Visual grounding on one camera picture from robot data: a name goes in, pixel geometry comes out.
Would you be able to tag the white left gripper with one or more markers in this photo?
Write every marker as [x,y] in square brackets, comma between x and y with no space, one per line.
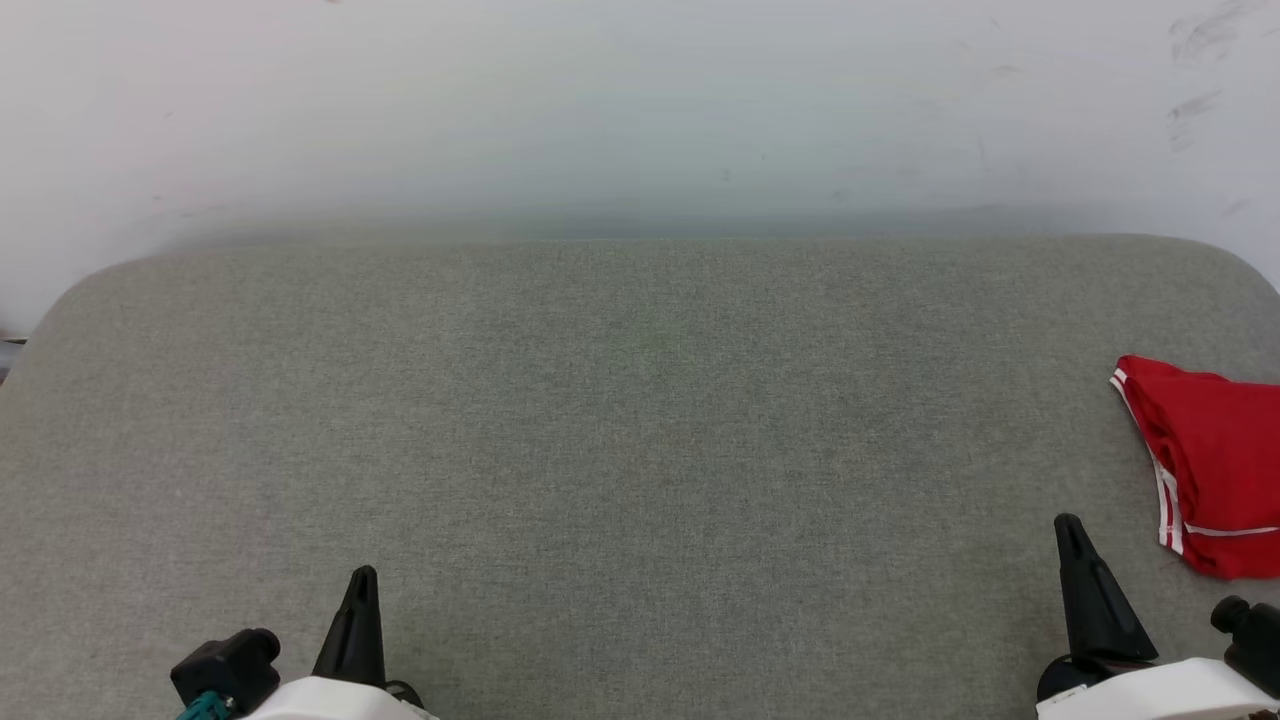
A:
[330,702]

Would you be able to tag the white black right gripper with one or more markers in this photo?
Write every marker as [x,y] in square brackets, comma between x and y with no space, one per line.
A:
[1150,692]

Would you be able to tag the red garment with white stripes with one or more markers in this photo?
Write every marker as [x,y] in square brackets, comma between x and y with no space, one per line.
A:
[1220,460]

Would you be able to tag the grey fabric sofa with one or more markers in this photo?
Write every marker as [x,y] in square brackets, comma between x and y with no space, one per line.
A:
[600,450]

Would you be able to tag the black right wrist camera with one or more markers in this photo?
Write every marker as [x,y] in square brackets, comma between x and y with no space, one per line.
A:
[1252,640]

